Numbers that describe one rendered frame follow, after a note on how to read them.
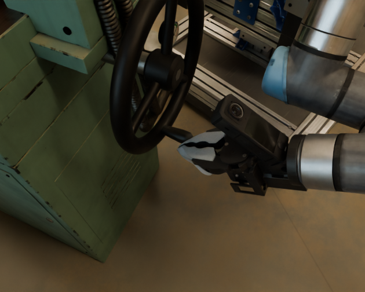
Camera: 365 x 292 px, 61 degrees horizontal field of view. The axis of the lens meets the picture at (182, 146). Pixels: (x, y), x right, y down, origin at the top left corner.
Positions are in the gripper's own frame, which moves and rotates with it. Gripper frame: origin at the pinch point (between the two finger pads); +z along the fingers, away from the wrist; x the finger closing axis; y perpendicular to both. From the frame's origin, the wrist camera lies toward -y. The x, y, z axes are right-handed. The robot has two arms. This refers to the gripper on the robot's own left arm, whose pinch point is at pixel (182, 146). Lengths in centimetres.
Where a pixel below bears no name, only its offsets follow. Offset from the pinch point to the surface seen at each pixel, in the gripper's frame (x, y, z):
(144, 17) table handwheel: 0.9, -22.4, -6.7
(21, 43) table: -3.2, -25.6, 12.6
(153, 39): 33.3, -3.9, 25.1
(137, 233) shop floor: 0, 53, 51
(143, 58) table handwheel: 5.8, -14.5, 2.6
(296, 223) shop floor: 28, 79, 5
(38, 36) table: -0.6, -24.9, 12.2
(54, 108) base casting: -3.4, -13.4, 19.6
